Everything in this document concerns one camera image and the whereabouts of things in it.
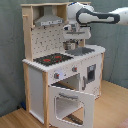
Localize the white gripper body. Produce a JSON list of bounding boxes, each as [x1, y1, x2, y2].
[[63, 24, 91, 40]]

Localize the white oven door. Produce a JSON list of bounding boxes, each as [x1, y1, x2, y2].
[[49, 86, 95, 128]]

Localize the silver toy pot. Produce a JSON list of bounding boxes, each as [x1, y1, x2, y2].
[[63, 41, 75, 50]]

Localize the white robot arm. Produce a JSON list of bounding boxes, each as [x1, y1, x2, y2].
[[63, 2, 128, 40]]

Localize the wooden toy kitchen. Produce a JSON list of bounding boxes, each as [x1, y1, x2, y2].
[[22, 3, 105, 128]]

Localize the grey toy sink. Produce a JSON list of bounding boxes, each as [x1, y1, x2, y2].
[[67, 47, 94, 56]]

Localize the grey range hood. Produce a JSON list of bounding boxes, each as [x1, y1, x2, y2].
[[35, 6, 63, 27]]

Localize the black toy stovetop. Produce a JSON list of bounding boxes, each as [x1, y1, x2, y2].
[[34, 53, 71, 66]]

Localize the white cabinet door with dispenser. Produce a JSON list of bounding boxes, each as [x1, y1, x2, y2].
[[80, 55, 102, 98]]

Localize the red left stove knob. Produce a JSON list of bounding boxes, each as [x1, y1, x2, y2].
[[54, 73, 60, 79]]

